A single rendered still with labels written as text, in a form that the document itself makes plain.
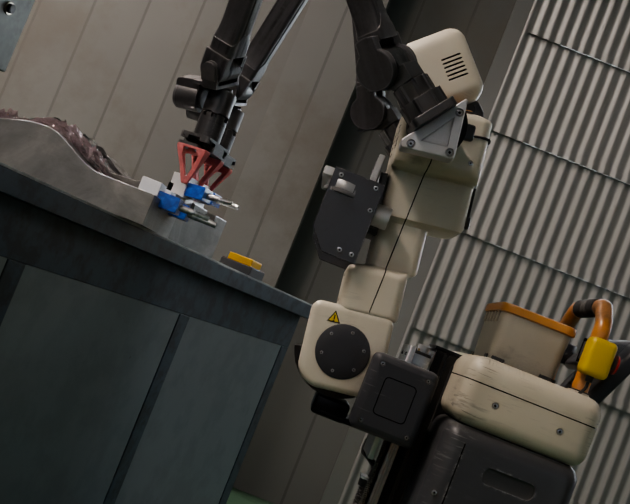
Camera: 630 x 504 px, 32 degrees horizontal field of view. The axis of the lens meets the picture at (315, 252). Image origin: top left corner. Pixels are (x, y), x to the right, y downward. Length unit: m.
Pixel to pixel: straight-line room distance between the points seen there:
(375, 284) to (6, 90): 3.13
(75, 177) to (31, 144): 0.09
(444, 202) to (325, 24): 2.62
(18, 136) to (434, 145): 0.72
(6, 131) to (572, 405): 1.08
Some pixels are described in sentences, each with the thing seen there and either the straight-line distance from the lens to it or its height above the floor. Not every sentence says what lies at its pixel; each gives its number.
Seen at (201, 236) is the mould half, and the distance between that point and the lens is 2.33.
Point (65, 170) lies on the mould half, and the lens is 1.92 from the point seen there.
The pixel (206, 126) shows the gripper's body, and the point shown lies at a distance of 2.24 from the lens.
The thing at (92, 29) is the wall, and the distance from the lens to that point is 4.99.
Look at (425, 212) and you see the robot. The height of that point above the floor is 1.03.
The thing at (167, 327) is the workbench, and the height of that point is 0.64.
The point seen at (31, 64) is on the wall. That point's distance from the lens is 5.01.
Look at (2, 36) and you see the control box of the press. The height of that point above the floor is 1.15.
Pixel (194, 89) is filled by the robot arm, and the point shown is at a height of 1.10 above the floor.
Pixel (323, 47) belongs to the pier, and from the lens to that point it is 4.69.
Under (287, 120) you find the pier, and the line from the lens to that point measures 4.62.
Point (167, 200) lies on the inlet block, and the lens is 1.94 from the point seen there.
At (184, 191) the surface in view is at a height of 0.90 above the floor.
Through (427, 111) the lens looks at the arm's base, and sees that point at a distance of 1.98.
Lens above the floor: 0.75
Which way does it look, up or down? 4 degrees up
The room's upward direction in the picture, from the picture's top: 22 degrees clockwise
